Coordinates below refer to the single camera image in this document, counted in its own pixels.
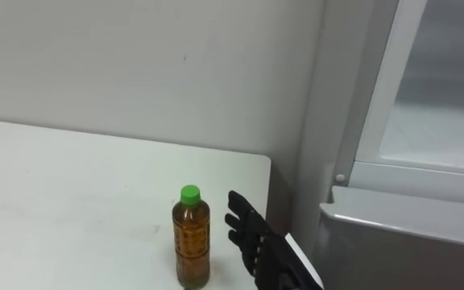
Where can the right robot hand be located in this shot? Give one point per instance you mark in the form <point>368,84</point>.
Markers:
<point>268,258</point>

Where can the brown tea bottle green cap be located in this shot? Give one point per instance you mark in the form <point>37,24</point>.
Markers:
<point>191,241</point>

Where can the grey fridge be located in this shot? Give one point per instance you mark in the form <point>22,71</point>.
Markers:
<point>397,241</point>

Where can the white desk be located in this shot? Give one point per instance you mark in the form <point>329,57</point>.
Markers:
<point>75,201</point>

